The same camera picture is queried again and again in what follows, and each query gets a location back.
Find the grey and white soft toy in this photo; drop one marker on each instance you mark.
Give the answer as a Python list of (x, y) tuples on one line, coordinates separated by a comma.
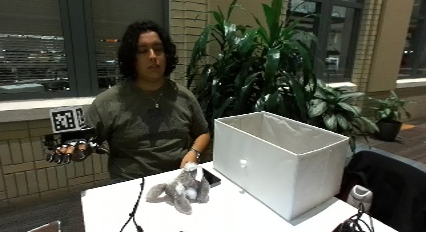
[(186, 190)]

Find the black smartphone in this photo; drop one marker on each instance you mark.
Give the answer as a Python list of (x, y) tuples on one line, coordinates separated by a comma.
[(211, 177)]

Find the white cube with black markers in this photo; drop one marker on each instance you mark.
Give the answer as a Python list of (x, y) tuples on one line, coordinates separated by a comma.
[(65, 119)]

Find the the person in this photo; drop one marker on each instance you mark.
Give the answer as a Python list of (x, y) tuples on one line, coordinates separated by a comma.
[(146, 132)]

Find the white window ledge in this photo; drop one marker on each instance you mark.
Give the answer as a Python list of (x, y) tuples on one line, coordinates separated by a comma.
[(44, 107)]

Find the white fabric storage box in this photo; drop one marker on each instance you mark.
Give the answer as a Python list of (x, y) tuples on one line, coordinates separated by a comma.
[(274, 165)]

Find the grey flat device corner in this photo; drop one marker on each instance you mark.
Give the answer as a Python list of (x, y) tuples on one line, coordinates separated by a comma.
[(46, 227)]

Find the tall dark green plant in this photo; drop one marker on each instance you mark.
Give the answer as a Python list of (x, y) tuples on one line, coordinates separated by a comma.
[(261, 65)]

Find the variegated leafy plant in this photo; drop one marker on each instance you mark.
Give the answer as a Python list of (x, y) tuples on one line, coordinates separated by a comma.
[(333, 113)]

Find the white and grey device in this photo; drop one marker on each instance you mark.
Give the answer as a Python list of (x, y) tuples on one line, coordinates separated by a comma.
[(359, 197)]

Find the black plant pot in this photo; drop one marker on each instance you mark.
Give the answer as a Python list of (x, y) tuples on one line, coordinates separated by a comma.
[(388, 130)]

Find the small green potted plant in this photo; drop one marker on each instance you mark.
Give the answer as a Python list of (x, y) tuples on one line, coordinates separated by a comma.
[(390, 107)]

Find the pale window ledge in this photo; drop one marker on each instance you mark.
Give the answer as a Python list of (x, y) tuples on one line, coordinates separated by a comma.
[(410, 82)]

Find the grey window frame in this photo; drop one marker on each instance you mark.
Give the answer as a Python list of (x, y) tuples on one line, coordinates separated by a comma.
[(80, 42)]

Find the dark window frame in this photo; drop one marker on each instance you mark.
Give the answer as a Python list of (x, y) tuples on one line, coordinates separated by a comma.
[(326, 32)]

